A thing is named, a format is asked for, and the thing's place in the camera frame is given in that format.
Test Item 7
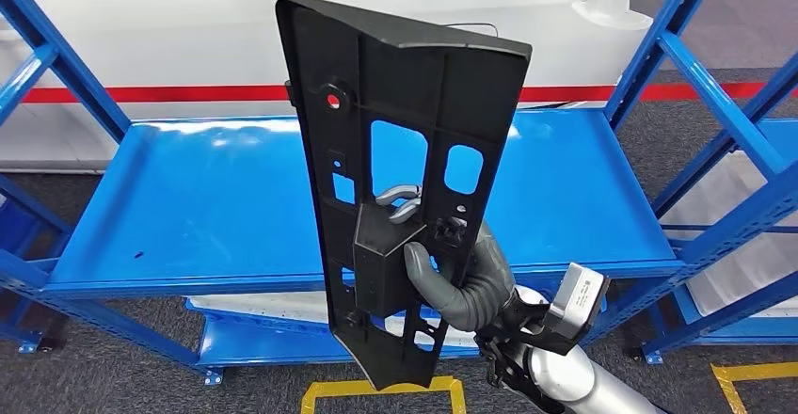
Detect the black camera bracket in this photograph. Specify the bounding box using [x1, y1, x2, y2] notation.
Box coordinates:
[473, 298, 603, 362]

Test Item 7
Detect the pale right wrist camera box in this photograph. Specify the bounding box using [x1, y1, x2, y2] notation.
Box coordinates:
[544, 263, 611, 342]

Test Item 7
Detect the white car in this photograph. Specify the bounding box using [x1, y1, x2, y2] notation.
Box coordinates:
[0, 0, 654, 172]

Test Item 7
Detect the white wrapped bulky item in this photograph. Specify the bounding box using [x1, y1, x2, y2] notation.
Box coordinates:
[661, 149, 798, 320]

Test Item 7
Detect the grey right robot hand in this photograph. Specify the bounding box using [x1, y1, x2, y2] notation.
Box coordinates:
[374, 184, 516, 324]

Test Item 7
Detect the black plastic panel part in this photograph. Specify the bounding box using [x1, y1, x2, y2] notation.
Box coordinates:
[275, 0, 533, 391]

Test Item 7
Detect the blue metal shelf rack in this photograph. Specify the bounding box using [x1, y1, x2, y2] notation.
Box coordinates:
[0, 0, 798, 388]

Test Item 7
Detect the yellow floor tape square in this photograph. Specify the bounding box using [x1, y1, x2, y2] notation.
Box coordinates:
[300, 375, 468, 414]
[710, 360, 798, 414]

